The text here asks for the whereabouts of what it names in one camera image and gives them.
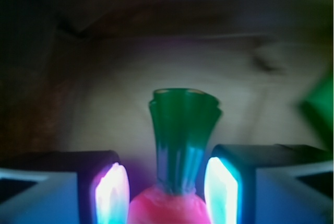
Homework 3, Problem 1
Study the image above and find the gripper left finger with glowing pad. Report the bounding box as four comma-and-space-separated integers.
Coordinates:
1, 150, 129, 223

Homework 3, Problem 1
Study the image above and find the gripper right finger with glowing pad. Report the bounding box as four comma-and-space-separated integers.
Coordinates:
204, 144, 333, 223

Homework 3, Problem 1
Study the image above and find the orange toy carrot green top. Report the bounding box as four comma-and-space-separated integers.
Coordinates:
128, 88, 222, 223

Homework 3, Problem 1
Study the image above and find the green rectangular block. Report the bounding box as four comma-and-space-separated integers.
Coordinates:
299, 72, 333, 151

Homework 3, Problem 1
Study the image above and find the brown paper bag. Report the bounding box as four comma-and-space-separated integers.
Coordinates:
1, 0, 333, 166

